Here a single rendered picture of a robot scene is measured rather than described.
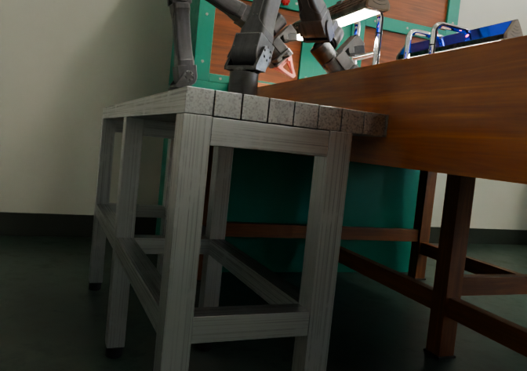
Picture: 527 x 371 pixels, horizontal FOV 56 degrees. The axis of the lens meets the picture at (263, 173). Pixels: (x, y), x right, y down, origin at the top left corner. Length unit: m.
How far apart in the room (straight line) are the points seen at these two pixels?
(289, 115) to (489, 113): 0.29
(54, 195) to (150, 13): 1.11
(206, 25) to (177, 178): 1.52
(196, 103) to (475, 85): 0.40
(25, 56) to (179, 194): 2.17
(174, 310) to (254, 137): 0.29
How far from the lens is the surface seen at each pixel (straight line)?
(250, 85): 1.07
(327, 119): 0.84
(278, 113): 0.80
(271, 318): 0.86
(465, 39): 2.11
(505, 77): 0.73
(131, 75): 2.88
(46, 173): 2.85
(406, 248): 2.77
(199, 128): 0.75
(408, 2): 2.72
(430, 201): 2.63
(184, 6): 1.68
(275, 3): 1.17
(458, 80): 0.79
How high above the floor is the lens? 0.60
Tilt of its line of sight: 3 degrees down
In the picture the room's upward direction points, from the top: 6 degrees clockwise
